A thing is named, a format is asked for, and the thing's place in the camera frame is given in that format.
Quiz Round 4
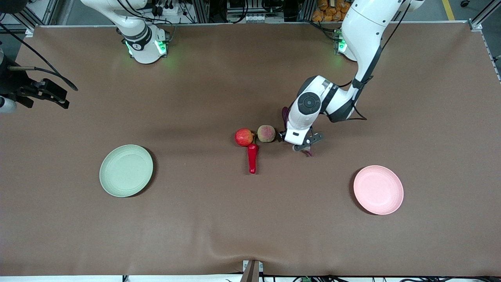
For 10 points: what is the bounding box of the pink green peach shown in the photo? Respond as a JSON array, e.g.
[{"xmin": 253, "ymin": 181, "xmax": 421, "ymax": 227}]
[{"xmin": 257, "ymin": 125, "xmax": 276, "ymax": 143}]

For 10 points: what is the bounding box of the purple eggplant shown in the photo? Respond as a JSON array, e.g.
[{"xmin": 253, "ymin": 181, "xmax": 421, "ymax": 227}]
[{"xmin": 281, "ymin": 107, "xmax": 314, "ymax": 157}]

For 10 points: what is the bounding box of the red chili pepper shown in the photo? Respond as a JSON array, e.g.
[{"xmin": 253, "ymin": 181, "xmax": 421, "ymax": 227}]
[{"xmin": 247, "ymin": 143, "xmax": 260, "ymax": 174}]

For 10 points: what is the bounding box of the red pomegranate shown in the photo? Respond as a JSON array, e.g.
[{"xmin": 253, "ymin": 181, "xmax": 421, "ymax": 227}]
[{"xmin": 235, "ymin": 128, "xmax": 255, "ymax": 147}]

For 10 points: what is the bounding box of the black rounded object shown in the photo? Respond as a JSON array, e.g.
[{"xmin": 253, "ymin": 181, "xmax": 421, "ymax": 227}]
[{"xmin": 0, "ymin": 0, "xmax": 29, "ymax": 14}]

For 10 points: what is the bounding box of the pink round plate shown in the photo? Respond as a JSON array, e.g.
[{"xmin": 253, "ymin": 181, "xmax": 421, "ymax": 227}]
[{"xmin": 353, "ymin": 165, "xmax": 404, "ymax": 215}]

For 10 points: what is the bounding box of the brown table cover cloth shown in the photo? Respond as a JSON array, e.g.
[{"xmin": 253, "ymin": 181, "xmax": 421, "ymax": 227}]
[{"xmin": 0, "ymin": 22, "xmax": 501, "ymax": 277}]

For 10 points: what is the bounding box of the pale green round plate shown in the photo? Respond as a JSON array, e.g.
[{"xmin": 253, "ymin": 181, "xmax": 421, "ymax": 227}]
[{"xmin": 99, "ymin": 145, "xmax": 154, "ymax": 197}]

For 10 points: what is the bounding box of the white power strip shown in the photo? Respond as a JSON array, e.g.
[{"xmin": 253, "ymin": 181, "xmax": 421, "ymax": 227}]
[{"xmin": 246, "ymin": 14, "xmax": 285, "ymax": 24}]

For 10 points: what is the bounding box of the orange packaged goods pile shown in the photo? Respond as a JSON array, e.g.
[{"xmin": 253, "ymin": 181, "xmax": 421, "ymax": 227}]
[{"xmin": 311, "ymin": 0, "xmax": 353, "ymax": 22}]

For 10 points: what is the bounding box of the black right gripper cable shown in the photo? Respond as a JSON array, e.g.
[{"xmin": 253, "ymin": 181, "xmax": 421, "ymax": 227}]
[{"xmin": 0, "ymin": 23, "xmax": 79, "ymax": 91}]

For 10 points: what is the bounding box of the aluminium frame post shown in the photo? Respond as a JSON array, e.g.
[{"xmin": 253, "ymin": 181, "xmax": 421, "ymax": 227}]
[
  {"xmin": 0, "ymin": 0, "xmax": 59, "ymax": 36},
  {"xmin": 469, "ymin": 0, "xmax": 501, "ymax": 32}
]

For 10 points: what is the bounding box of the silver table edge rail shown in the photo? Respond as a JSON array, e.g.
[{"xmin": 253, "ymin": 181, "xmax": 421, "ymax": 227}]
[{"xmin": 35, "ymin": 21, "xmax": 472, "ymax": 27}]

